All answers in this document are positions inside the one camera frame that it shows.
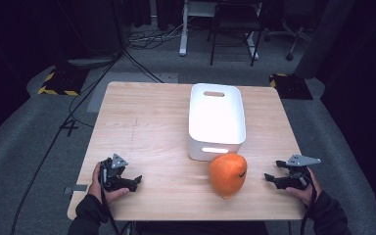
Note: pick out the black yellow striped base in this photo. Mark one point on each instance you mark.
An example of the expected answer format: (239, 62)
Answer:
(62, 83)
(290, 86)

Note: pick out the person's right hand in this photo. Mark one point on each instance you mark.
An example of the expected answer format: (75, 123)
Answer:
(310, 194)

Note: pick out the grey tape strip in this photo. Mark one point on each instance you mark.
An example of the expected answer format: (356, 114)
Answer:
(78, 188)

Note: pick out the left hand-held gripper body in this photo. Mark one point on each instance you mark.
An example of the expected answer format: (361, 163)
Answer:
(115, 169)

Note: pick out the grey floor plate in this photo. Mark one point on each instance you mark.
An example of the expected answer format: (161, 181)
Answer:
(124, 77)

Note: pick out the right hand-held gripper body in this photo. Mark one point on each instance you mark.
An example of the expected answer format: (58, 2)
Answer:
(298, 173)

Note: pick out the white desk frame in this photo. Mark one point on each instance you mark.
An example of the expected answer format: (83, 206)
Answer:
(183, 36)

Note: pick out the white plastic bin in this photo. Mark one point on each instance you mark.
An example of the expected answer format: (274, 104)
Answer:
(216, 114)

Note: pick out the office swivel chair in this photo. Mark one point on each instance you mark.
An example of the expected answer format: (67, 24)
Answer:
(290, 36)

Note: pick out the person's left hand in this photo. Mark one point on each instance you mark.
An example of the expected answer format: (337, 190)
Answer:
(95, 187)

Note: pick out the grey curtain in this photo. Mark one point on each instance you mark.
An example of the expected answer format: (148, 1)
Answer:
(323, 39)

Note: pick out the orange plush toy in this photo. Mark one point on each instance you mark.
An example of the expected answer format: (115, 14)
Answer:
(226, 176)

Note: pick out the black metal chair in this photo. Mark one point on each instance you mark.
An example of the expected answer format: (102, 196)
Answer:
(235, 23)

